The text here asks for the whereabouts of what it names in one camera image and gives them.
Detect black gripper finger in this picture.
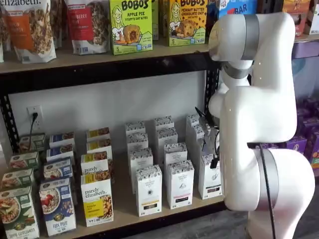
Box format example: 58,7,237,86
194,106,213,135
202,133,220,170

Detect white box green strip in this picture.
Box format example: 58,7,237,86
192,123,208,155
198,153,224,200
199,135,215,156
186,114,200,145

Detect white box pink strip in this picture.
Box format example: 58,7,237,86
163,142,188,165
157,127,179,150
166,160,195,210
154,116,175,130

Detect white box yellow strip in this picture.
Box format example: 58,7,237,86
135,165,163,218
125,121,147,135
128,147,154,194
126,132,150,150

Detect purple Annie's box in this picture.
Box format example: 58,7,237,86
296,98,319,118
304,131,319,163
286,135,308,156
301,116,319,135

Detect white yellow purely elizabeth box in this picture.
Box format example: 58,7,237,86
86,137,113,154
80,152,113,175
80,171,115,228
86,126,111,140

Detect yellow Bobo's peanut butter box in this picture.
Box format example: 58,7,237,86
169,0,209,47

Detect green Bobo's apple pie box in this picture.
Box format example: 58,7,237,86
151,0,160,41
109,0,154,56

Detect blue Z Bar box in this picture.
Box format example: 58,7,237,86
218,0,258,19

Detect orange snack box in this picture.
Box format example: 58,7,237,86
282,0,313,36

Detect blue flax plus oatmeal box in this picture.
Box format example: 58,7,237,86
49,131,76,148
43,158,73,180
39,177,77,237
45,143,75,162

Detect white snack box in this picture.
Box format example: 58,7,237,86
305,0,319,36

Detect green apple cinnamon oatmeal box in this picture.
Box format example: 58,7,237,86
0,167,36,190
19,132,47,153
0,186,41,239
9,151,40,170

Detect red label granola bag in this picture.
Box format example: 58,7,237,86
65,0,111,55

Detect orange label granola bag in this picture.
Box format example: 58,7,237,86
0,0,57,64

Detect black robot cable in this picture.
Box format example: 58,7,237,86
257,143,278,239

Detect white wall outlet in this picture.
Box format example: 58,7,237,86
26,105,43,130

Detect black plug cord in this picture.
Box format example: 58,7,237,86
28,113,38,150

